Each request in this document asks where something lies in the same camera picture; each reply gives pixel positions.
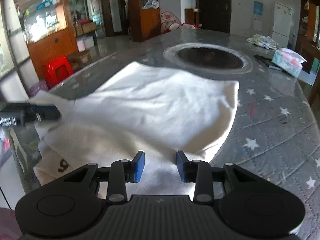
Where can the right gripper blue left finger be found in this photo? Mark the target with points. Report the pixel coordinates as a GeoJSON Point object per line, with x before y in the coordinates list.
{"type": "Point", "coordinates": [122, 172]}

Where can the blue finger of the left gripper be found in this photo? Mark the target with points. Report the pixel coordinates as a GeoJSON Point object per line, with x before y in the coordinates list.
{"type": "Point", "coordinates": [41, 113]}

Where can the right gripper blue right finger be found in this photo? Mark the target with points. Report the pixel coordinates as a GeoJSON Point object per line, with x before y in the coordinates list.
{"type": "Point", "coordinates": [197, 172]}

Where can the white cream garment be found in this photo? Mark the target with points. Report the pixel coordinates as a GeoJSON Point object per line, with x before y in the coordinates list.
{"type": "Point", "coordinates": [155, 110]}

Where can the red plastic stool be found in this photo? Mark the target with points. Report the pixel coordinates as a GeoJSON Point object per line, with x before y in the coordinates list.
{"type": "Point", "coordinates": [57, 70]}

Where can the grey star quilted table cover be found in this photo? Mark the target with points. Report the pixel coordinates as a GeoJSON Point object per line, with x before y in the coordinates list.
{"type": "Point", "coordinates": [265, 175]}

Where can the round black induction cooktop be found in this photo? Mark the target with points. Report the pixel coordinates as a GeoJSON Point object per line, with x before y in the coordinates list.
{"type": "Point", "coordinates": [209, 57]}

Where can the tissue box pastel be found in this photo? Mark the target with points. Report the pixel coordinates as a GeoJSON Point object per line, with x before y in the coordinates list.
{"type": "Point", "coordinates": [289, 61]}

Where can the floral crumpled cloth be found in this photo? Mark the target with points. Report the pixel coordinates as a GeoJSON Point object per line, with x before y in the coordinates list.
{"type": "Point", "coordinates": [263, 41]}

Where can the polka dot play tent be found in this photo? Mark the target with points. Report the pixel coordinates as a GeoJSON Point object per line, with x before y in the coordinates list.
{"type": "Point", "coordinates": [170, 22]}

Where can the wooden shelf cabinet left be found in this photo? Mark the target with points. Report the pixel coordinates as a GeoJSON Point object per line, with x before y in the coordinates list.
{"type": "Point", "coordinates": [143, 23]}

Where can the wooden display cabinet right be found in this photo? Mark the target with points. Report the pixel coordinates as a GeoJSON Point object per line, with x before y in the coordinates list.
{"type": "Point", "coordinates": [307, 44]}

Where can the dark wooden door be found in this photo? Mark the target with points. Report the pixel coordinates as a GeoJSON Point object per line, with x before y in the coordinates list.
{"type": "Point", "coordinates": [215, 14]}

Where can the white refrigerator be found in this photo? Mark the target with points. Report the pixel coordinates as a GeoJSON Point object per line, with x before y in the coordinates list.
{"type": "Point", "coordinates": [281, 24]}

